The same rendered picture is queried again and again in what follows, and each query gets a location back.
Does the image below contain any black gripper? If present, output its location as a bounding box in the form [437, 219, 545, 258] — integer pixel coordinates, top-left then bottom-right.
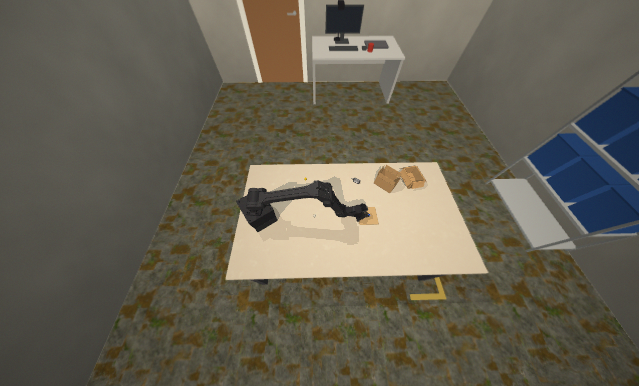
[356, 211, 369, 222]

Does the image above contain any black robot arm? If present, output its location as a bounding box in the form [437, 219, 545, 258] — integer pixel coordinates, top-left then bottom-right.
[245, 180, 368, 218]

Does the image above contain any tan flat mat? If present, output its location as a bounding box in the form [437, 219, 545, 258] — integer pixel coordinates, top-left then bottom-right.
[359, 207, 378, 225]

